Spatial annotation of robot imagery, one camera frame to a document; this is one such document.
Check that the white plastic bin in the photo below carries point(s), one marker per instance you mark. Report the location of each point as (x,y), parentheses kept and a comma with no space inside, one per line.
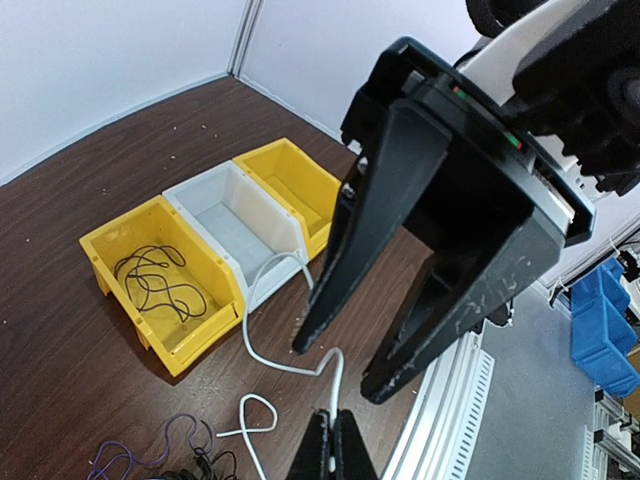
(257,237)

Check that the yellow bin left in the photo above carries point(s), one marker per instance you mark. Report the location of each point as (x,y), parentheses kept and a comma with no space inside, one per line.
(180,295)

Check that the right aluminium corner post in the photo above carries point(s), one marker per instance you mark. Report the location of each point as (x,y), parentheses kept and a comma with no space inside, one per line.
(244,35)

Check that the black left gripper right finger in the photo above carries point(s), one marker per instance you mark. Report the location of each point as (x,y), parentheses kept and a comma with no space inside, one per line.
(352,460)

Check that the yellow bin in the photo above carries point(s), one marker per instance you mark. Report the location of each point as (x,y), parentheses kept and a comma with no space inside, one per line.
(306,190)
(180,295)

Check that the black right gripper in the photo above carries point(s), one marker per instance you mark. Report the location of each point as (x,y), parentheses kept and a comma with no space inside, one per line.
(466,176)

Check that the yellow bin right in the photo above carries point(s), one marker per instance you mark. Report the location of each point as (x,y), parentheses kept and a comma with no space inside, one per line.
(306,190)

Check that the blue background bins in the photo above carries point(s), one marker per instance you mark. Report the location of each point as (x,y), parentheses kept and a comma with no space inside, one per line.
(601,337)

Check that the aluminium front rail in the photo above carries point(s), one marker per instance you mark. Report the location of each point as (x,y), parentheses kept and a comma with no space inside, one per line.
(442,427)

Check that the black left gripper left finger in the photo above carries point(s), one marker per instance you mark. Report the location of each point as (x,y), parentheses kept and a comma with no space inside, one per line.
(312,459)

